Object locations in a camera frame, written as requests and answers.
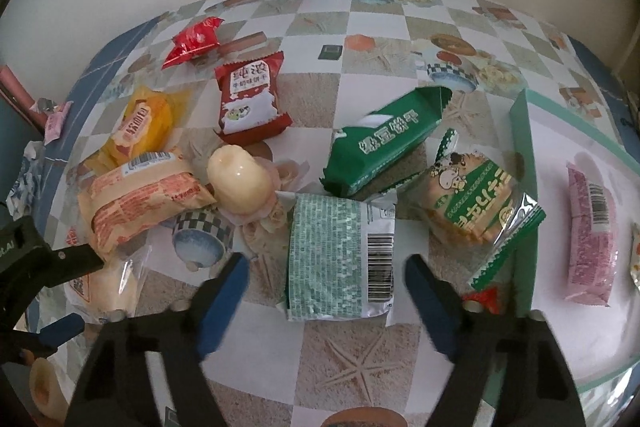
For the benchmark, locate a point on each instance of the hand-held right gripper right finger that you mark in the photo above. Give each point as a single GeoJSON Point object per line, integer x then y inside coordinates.
{"type": "Point", "coordinates": [435, 307]}

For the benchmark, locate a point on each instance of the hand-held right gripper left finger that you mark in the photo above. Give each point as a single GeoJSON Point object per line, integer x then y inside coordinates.
{"type": "Point", "coordinates": [225, 307]}

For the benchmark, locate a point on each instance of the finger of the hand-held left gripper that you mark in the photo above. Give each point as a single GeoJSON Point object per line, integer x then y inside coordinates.
{"type": "Point", "coordinates": [75, 262]}
{"type": "Point", "coordinates": [62, 328]}

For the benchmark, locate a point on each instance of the clear packet with cream bun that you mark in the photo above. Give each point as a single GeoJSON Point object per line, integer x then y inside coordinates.
{"type": "Point", "coordinates": [112, 292]}

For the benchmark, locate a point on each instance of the small red snack packet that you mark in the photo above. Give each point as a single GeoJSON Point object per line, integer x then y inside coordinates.
{"type": "Point", "coordinates": [484, 299]}

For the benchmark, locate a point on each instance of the cream orange print bread packet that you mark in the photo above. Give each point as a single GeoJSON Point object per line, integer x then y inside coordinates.
{"type": "Point", "coordinates": [140, 202]}

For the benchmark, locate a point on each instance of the green cow print cracker packet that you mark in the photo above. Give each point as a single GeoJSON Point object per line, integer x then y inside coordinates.
{"type": "Point", "coordinates": [475, 207]}

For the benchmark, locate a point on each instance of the green white barcode snack packet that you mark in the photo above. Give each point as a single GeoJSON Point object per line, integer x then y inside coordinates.
{"type": "Point", "coordinates": [325, 252]}

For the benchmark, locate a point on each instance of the pale cream bun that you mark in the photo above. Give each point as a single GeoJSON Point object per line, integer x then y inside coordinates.
{"type": "Point", "coordinates": [237, 177]}

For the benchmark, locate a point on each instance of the yellow snack packet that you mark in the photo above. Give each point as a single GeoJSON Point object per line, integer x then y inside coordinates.
{"type": "Point", "coordinates": [142, 122]}

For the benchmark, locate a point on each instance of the pink barcode snack packet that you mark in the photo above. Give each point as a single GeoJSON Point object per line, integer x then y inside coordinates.
{"type": "Point", "coordinates": [590, 237]}

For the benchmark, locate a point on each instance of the long dark green snack packet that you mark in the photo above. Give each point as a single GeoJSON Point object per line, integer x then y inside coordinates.
{"type": "Point", "coordinates": [380, 142]}

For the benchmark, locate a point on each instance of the teal rimmed white box tray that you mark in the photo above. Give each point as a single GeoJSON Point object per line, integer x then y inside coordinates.
{"type": "Point", "coordinates": [550, 142]}

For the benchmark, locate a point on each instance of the red white snack packet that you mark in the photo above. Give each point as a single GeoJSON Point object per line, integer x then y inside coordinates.
{"type": "Point", "coordinates": [250, 97]}

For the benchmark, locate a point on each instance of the round cream orange snack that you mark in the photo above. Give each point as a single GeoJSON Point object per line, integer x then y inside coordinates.
{"type": "Point", "coordinates": [45, 387]}

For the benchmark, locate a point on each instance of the blue white tissue pack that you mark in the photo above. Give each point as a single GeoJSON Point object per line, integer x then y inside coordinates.
{"type": "Point", "coordinates": [25, 179]}

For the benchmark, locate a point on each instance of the checkered printed tablecloth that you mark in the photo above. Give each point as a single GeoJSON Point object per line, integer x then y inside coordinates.
{"type": "Point", "coordinates": [360, 367]}

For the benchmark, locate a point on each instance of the small pink packet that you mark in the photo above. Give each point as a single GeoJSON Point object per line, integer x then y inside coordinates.
{"type": "Point", "coordinates": [56, 124]}

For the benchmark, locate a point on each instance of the pinkish brown pole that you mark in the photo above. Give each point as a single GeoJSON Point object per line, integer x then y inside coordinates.
{"type": "Point", "coordinates": [17, 94]}

